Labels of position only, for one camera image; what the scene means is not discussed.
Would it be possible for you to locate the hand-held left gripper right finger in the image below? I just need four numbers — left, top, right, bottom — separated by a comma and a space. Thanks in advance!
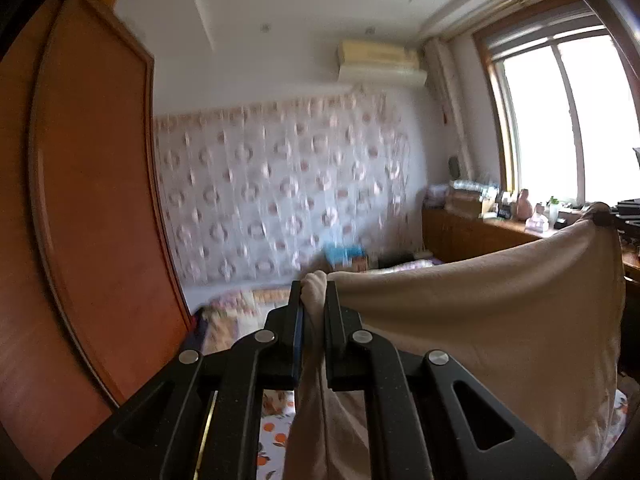
322, 280, 576, 480

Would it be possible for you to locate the pale pink printed t-shirt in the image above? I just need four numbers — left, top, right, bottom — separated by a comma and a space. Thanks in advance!
282, 202, 626, 480

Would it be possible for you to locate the stack of papers and boxes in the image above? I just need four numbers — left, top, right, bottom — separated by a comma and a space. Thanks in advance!
445, 180, 501, 218

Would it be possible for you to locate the cardboard box with blue bag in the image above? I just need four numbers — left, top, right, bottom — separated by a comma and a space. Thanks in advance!
324, 242, 370, 273

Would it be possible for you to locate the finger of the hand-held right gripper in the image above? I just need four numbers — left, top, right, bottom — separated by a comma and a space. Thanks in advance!
594, 200, 640, 233

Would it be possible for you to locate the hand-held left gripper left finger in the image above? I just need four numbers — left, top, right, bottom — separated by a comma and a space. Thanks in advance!
52, 280, 306, 480

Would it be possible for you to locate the circle patterned sheer curtain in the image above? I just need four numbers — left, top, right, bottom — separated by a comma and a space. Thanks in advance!
152, 91, 416, 286

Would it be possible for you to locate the white wrapped pipe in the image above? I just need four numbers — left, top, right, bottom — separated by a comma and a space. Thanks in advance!
425, 37, 473, 181

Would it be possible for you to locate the long wooden cabinet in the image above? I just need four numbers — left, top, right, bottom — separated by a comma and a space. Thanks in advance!
422, 207, 640, 281

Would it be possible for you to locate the wall air conditioner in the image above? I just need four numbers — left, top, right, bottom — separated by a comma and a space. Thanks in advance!
336, 39, 429, 92

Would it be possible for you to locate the wooden framed window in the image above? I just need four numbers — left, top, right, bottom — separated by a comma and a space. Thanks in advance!
472, 5, 640, 206

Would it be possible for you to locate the brown wooden wardrobe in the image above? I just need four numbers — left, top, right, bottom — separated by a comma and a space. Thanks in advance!
0, 0, 193, 480

